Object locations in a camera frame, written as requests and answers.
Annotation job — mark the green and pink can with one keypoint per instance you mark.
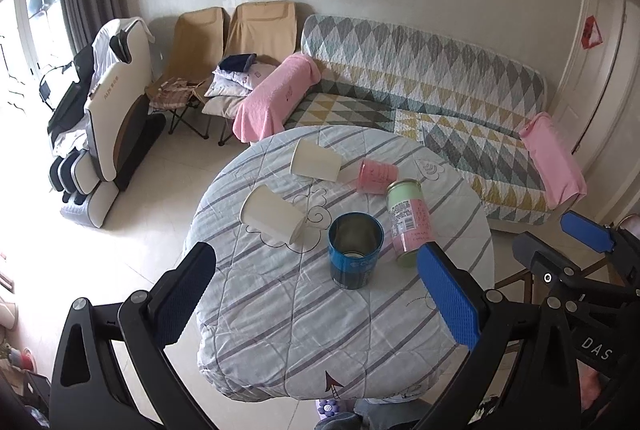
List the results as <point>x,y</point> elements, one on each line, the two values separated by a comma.
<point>407,225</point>

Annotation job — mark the glass balcony door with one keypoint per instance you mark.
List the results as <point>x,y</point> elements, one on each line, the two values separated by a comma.
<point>40,10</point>

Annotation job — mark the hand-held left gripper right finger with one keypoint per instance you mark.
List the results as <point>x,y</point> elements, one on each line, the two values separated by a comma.
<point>447,297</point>

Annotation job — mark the beige cushion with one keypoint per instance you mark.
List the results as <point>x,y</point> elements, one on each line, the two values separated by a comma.
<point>220,104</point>

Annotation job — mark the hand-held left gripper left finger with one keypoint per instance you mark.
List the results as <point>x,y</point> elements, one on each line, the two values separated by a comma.
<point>177,300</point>

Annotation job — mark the pink towel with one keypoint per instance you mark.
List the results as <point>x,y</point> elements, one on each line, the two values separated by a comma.
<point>270,100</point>
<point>550,160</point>

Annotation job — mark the dark blue cloth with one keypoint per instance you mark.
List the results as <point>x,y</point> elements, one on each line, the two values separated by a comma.
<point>237,61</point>

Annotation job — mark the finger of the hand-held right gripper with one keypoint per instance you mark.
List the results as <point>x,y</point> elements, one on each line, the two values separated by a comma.
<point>537,255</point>
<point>587,231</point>

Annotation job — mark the pink cup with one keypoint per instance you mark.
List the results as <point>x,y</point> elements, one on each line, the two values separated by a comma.
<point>375,175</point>

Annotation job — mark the checked cloth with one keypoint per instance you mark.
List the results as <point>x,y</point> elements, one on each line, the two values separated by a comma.
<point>170,95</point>

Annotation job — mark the sofa with diamond-pattern cover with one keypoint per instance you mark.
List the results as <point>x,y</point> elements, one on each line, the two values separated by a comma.
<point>400,60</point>

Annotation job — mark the white massage chair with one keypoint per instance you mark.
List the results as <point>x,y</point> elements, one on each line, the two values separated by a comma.
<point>117,110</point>

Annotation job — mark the white door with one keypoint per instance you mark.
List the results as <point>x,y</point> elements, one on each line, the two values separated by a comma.
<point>590,85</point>

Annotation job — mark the striped quilt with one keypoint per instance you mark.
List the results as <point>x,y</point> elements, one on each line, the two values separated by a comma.
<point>300,310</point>

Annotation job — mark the light patterned pillow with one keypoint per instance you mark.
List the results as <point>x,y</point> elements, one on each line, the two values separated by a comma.
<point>230,82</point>

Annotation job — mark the red door decoration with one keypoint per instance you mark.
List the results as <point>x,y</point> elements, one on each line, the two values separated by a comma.
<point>591,32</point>

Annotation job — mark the beige folding chair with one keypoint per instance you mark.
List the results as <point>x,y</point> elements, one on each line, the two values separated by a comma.
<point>197,40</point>
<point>260,30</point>

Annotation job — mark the blue metal can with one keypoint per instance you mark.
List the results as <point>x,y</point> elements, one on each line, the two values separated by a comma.
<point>350,267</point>

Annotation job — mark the white paper cup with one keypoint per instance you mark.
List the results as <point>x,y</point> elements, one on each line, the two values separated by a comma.
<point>267,212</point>
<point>312,160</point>

